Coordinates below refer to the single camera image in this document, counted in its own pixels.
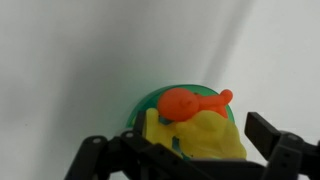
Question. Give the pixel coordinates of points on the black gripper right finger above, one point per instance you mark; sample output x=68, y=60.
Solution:
x=286, y=153

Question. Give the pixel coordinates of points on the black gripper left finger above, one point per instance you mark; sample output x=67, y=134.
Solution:
x=110, y=160

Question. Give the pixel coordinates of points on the pale yellow toy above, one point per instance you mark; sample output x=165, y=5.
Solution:
x=213, y=136

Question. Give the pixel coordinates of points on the green bowl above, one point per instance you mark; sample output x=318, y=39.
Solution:
x=143, y=105

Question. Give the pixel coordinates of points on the teal gear toy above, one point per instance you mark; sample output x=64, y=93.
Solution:
x=164, y=120

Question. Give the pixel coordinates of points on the orange toy figure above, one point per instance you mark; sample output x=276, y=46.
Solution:
x=178, y=105

